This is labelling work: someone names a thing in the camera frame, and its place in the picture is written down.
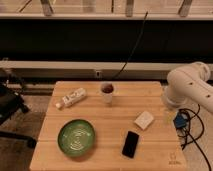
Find white sponge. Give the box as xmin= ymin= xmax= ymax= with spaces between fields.
xmin=134 ymin=111 xmax=154 ymax=130

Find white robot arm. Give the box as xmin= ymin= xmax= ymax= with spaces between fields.
xmin=162 ymin=62 xmax=213 ymax=114

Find green ceramic bowl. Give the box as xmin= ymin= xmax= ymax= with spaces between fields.
xmin=57 ymin=119 xmax=96 ymax=158

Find white paper cup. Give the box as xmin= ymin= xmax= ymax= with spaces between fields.
xmin=100 ymin=82 xmax=114 ymax=104

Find white plastic bottle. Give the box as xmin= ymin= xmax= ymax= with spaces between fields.
xmin=55 ymin=88 xmax=86 ymax=109

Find black smartphone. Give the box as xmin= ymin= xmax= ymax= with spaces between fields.
xmin=122 ymin=131 xmax=139 ymax=158

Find blue connector box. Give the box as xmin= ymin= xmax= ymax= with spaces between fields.
xmin=173 ymin=114 xmax=187 ymax=129

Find black office chair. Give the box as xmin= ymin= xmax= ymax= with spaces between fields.
xmin=0 ymin=68 xmax=38 ymax=149

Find white wall outlet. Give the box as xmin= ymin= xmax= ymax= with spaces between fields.
xmin=96 ymin=71 xmax=101 ymax=78

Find black hanging cable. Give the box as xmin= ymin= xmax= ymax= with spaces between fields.
xmin=110 ymin=11 xmax=150 ymax=81

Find black floor cables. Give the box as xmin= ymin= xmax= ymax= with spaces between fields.
xmin=175 ymin=103 xmax=212 ymax=171

